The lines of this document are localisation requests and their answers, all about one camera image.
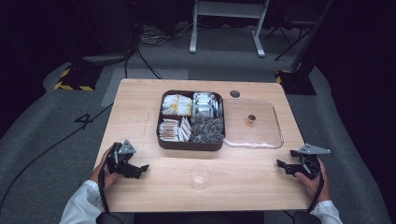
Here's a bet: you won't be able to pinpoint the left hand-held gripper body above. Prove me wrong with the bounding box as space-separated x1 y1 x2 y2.
106 139 138 179

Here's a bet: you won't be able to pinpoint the pile of yellow-white packets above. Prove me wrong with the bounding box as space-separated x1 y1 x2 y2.
161 93 193 117

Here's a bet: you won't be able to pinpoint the clear plastic cup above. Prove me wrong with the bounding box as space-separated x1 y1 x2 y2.
189 161 212 192

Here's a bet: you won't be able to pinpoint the long black floor cable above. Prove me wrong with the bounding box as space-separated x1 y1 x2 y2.
0 103 114 214

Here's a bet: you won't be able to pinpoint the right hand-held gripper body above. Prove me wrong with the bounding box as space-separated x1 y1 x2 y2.
289 143 332 181

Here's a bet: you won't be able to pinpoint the brown compartment box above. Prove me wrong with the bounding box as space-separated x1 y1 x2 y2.
155 89 227 153

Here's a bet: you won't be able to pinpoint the black left gripper strap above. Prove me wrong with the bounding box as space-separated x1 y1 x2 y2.
97 166 110 214

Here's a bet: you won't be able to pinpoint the bundle of floor cables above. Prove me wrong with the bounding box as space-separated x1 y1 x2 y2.
123 18 206 80

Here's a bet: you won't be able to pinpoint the person's right hand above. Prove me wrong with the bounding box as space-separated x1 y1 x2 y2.
293 158 332 203

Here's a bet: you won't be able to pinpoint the pile of silver packets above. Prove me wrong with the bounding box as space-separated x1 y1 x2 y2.
192 91 224 119

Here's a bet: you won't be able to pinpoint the black stand base striped tape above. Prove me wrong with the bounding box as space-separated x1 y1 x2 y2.
53 63 105 92
275 68 318 96

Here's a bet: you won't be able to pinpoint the black gripper strap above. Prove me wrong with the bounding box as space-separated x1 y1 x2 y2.
306 169 325 215
97 166 110 214

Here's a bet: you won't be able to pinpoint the black folding stand legs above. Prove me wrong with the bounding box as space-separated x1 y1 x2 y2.
264 12 314 62

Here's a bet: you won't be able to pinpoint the row of brown stick packets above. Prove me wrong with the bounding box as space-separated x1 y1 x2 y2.
158 119 181 143

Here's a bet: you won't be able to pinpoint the person's left hand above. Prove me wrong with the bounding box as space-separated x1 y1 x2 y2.
90 145 126 193

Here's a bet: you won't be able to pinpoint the pile of dark grey tea bags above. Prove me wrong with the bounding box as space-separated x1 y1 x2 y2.
190 115 226 145

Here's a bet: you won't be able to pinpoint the clear lid with gold knob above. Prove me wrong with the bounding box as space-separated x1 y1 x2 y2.
222 99 285 150

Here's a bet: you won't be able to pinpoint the black right gripper strap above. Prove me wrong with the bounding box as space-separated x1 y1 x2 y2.
306 169 325 215

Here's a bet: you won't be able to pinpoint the row of white stick packets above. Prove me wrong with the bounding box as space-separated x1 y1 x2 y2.
177 116 192 143

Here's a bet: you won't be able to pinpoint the person's dark lap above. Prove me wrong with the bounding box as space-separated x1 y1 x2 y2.
133 211 265 224

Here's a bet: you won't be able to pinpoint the white metal table frame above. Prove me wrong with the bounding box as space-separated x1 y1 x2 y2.
189 0 271 58

